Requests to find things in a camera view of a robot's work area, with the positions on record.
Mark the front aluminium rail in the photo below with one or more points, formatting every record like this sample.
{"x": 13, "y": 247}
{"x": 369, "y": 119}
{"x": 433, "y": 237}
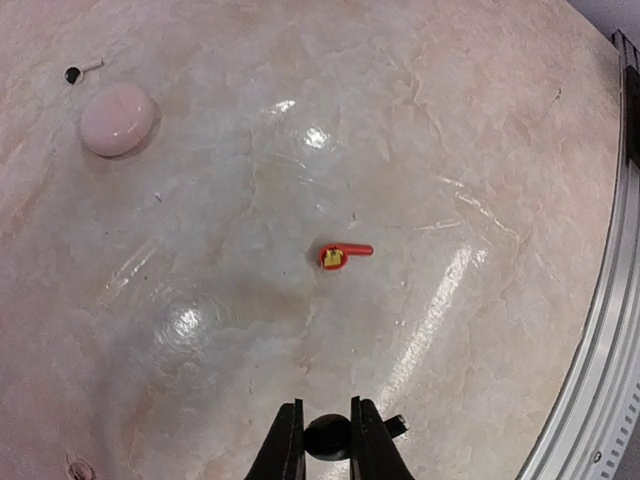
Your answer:
{"x": 593, "y": 418}

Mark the black earbud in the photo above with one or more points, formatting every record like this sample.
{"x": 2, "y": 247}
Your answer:
{"x": 327, "y": 438}

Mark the small black screw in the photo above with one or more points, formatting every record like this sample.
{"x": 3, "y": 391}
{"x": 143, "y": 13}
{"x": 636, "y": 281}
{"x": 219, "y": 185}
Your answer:
{"x": 75, "y": 74}

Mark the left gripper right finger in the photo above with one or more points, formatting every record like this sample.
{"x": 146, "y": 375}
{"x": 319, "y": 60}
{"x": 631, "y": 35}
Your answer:
{"x": 372, "y": 452}

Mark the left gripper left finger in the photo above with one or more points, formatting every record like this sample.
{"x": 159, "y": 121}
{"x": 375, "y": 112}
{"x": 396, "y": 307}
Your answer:
{"x": 282, "y": 454}

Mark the pink earbud charging case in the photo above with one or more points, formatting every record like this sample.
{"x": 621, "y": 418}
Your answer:
{"x": 117, "y": 120}

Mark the pink earbud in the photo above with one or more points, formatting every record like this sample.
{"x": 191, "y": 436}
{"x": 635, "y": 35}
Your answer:
{"x": 78, "y": 469}

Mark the red earbud with yellow tip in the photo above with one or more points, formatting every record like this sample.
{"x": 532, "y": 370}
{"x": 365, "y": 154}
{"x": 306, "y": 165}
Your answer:
{"x": 335, "y": 256}

